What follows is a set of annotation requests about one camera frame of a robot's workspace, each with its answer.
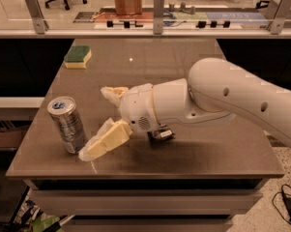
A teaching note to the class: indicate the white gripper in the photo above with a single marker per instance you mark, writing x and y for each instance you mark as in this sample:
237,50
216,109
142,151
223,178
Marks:
136,108

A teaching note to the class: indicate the silver blue redbull can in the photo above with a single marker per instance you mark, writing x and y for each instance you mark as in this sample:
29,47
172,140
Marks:
66,117

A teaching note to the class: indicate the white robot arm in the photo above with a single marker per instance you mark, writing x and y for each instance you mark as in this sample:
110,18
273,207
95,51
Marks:
214,90

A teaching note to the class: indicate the green yellow sponge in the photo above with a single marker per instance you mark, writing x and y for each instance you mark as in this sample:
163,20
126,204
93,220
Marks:
77,57

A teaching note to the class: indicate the dark snack bar wrapper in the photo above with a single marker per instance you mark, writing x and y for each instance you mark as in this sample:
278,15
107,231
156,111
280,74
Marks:
161,134

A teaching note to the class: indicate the lower table drawer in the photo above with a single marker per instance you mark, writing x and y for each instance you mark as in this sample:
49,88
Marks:
148,225

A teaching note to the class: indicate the table drawer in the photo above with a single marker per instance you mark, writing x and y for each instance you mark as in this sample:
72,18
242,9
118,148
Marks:
148,225
146,202

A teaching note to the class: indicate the upper table drawer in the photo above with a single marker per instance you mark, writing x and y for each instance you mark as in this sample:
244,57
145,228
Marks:
146,202

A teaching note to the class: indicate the brown cardboard box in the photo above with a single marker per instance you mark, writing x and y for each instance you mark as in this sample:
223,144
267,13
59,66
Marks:
128,7

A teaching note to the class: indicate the green bag under table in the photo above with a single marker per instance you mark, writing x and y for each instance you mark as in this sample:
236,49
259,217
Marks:
42,222

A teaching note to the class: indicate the left metal glass bracket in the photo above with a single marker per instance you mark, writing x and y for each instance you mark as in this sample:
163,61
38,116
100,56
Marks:
39,23

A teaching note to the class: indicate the metal glass bracket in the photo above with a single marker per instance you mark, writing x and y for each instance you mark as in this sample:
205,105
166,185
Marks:
158,17
39,23
276,24

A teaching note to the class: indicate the middle metal glass bracket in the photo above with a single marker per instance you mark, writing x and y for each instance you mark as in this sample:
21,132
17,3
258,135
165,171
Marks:
158,17

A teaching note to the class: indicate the right metal glass bracket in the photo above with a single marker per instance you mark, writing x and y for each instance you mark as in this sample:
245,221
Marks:
276,24

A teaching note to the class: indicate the black power adapter with cable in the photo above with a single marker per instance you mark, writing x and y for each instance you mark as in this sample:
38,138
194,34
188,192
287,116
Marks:
285,192

